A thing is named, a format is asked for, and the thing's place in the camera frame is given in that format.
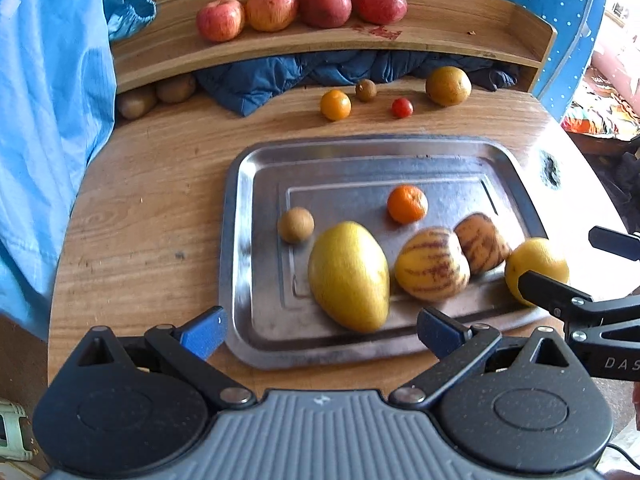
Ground light red apple leftmost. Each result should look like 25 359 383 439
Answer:
196 0 245 44

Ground red cherry tomato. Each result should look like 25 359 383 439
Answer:
390 98 414 119

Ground brown kiwi under shelf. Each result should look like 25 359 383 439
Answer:
116 86 157 120

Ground wooden desk shelf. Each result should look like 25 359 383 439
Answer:
112 0 556 92

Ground striped pepino melon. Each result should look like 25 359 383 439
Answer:
454 212 511 275
394 226 471 302

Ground red apple rightmost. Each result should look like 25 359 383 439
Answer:
352 0 408 25

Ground green toy car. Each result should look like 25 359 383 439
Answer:
0 399 34 462

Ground large yellow oval fruit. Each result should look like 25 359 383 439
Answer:
308 221 390 334

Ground dark blue padded jacket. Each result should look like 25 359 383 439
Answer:
194 50 520 117

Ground light blue striped garment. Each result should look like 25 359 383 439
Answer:
1 0 156 340

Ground striped pepino melon back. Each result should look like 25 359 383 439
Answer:
454 212 511 275

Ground metal baking tray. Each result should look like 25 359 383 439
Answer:
218 134 546 370

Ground small brown longan back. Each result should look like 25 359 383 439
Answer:
355 79 378 103

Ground small orange tangerine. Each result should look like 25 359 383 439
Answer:
387 184 428 226

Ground orange-yellow round fruit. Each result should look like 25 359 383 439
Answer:
320 89 352 122

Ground striped pepino melon front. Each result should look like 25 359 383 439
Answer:
394 226 471 302

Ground round yellow lemon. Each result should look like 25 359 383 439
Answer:
504 237 570 307

